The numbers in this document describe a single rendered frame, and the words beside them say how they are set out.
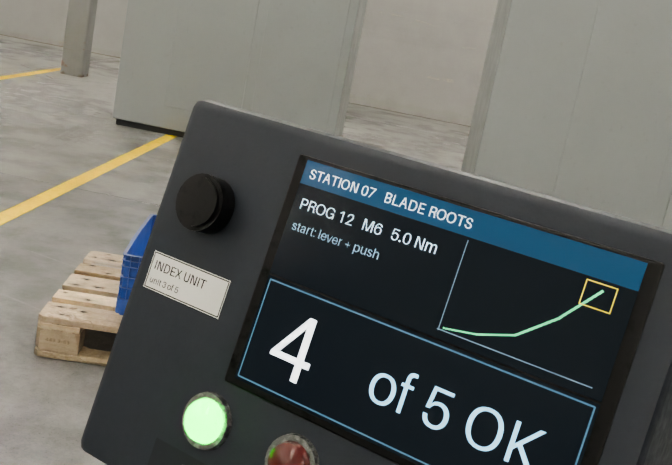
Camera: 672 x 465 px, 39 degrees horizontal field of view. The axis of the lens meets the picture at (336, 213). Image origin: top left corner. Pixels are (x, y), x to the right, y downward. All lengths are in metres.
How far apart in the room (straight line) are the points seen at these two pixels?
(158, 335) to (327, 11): 7.07
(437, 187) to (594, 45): 5.62
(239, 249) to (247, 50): 7.16
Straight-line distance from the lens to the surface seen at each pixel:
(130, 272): 3.27
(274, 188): 0.45
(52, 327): 3.27
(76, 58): 10.57
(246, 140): 0.46
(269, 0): 7.57
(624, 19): 6.04
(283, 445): 0.43
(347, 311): 0.42
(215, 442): 0.45
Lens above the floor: 1.32
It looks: 13 degrees down
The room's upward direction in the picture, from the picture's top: 11 degrees clockwise
